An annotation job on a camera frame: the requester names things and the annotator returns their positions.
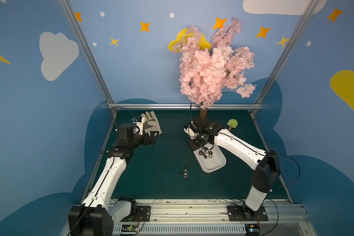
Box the heap of nuts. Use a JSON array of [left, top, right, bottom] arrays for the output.
[[198, 146, 214, 159]]

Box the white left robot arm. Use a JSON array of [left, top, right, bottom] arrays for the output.
[[68, 119, 162, 236]]

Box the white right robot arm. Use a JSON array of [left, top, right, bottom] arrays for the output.
[[184, 118, 281, 221]]

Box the white storage box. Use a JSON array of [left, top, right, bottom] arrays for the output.
[[193, 144, 227, 174]]

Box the pile of steel nuts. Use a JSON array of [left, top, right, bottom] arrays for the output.
[[180, 165, 188, 178]]

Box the white canvas work glove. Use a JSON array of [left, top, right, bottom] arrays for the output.
[[142, 111, 162, 135]]

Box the green toy paddle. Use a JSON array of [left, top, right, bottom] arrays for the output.
[[227, 119, 239, 131]]

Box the pink blossom artificial tree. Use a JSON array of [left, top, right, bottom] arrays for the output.
[[172, 17, 256, 121]]

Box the left green circuit board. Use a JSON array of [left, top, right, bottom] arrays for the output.
[[121, 225, 139, 234]]

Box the green circuit board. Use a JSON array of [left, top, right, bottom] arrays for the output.
[[121, 225, 139, 234], [245, 224, 261, 236]]

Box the right green circuit board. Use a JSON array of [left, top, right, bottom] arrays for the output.
[[245, 224, 261, 236]]

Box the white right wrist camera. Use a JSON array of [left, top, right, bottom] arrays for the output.
[[184, 122, 197, 139]]

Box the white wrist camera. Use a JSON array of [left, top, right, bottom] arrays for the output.
[[132, 116, 145, 135], [184, 122, 197, 139]]

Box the dark tree base plate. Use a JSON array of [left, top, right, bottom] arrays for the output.
[[192, 117, 221, 131]]

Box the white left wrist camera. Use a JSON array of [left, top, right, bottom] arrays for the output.
[[132, 116, 145, 135]]

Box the aluminium back frame rail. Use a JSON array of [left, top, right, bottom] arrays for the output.
[[107, 103, 262, 110]]

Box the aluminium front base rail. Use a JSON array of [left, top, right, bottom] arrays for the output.
[[112, 199, 317, 236]]

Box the aluminium left frame post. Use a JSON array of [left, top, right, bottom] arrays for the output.
[[59, 0, 118, 116]]

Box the aluminium frame post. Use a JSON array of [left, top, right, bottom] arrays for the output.
[[59, 0, 118, 116], [250, 0, 326, 117]]

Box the aluminium right frame post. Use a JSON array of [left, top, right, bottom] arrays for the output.
[[250, 0, 326, 117]]

